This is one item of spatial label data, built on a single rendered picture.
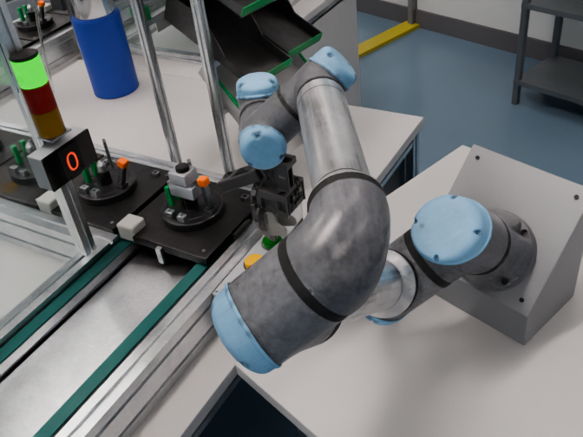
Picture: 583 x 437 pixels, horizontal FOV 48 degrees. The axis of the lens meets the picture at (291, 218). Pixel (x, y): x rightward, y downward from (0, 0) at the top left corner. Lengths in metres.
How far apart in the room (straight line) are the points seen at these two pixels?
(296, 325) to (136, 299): 0.70
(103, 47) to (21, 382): 1.26
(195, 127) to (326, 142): 1.24
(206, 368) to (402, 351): 0.37
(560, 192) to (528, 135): 2.33
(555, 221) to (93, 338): 0.89
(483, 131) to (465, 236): 2.56
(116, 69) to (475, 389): 1.58
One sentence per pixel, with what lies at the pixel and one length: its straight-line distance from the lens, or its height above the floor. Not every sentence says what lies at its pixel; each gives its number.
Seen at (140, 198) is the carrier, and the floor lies 0.97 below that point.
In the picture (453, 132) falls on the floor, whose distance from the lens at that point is 3.60.
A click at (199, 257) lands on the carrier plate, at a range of 1.37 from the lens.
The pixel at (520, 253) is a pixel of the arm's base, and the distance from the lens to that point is 1.22.
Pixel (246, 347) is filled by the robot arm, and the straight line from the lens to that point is 0.77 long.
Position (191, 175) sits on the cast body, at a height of 1.07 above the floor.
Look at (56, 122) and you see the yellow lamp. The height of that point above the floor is 1.29.
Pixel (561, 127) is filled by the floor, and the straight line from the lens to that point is 3.70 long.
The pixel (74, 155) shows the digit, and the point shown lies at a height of 1.21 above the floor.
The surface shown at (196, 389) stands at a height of 0.86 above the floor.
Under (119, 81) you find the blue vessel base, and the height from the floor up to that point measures 0.92.
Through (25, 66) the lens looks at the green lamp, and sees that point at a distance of 1.24.
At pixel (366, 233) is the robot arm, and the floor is 1.38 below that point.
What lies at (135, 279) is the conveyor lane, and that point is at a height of 0.92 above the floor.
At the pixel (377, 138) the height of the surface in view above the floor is 0.86.
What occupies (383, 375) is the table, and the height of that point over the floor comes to 0.86.
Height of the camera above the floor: 1.83
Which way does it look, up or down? 37 degrees down
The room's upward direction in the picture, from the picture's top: 8 degrees counter-clockwise
